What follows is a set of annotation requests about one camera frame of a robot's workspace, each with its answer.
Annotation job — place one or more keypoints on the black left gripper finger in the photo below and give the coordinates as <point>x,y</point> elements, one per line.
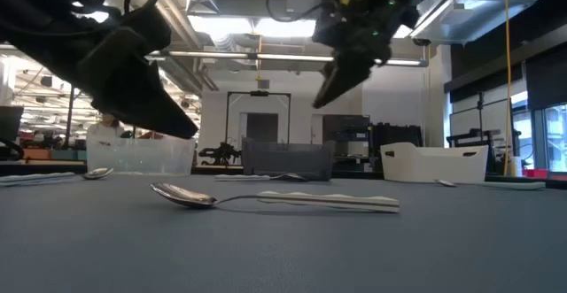
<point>155,111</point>

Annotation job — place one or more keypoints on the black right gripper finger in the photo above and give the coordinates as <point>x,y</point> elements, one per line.
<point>356,74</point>
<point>328,85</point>

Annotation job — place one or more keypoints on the black background robot arm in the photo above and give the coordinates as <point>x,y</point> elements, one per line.
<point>219,153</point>

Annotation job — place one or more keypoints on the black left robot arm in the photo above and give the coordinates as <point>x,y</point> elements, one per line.
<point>35,14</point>

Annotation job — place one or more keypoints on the clear plastic bin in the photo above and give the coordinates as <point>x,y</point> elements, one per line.
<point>142,156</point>

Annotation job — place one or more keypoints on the dark equipment shelf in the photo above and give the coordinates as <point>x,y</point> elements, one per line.
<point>347,133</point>

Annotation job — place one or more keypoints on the person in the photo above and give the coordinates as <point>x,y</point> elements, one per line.
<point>105,129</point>

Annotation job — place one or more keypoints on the long ceiling light tube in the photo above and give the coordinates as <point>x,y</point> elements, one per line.
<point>266,56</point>

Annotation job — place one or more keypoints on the black stacked cases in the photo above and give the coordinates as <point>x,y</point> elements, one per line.
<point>396,138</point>

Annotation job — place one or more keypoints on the grey bin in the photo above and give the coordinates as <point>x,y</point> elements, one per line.
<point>288,158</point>

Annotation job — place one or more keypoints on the white bin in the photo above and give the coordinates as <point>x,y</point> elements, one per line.
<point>434,164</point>

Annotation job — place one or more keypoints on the black monitor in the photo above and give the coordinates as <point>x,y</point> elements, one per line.
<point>11,122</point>

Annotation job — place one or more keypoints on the black tripod stand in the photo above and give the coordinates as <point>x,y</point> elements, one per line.
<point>480,111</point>

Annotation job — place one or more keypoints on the black roller blind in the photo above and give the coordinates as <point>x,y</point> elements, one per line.
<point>547,82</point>

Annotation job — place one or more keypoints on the red box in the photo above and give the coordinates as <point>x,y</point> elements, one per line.
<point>536,173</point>

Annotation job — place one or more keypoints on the grey wall vent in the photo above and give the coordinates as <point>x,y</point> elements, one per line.
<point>263,84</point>

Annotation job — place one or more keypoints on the black metal frame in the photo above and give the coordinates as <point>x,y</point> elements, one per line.
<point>227,116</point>
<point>69,116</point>

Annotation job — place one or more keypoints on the grey ceiling duct box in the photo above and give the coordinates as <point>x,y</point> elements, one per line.
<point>478,10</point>

